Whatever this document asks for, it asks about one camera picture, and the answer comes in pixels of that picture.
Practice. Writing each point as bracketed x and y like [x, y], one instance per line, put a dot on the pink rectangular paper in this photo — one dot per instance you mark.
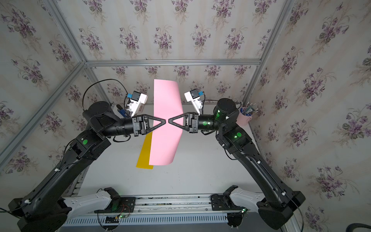
[166, 138]

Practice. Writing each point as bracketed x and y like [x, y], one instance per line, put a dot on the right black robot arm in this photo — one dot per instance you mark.
[279, 201]

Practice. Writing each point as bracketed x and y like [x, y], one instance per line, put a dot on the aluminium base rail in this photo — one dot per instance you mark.
[159, 204]

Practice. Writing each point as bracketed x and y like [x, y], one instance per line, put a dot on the pens in cup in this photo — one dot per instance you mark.
[249, 109]

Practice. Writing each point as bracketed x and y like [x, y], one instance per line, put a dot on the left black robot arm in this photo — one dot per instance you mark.
[44, 209]

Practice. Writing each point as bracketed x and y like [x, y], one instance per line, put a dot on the yellow rectangular paper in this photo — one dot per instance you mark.
[144, 157]

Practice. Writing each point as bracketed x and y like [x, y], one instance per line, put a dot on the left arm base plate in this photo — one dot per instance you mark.
[122, 205]

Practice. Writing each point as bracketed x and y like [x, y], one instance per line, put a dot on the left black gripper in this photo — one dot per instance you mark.
[140, 125]

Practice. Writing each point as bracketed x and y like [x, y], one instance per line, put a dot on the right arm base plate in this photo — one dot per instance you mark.
[224, 203]

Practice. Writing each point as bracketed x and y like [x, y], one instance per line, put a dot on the pink pen cup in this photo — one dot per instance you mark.
[243, 120]

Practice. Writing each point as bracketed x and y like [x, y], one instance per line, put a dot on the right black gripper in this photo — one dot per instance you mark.
[192, 123]

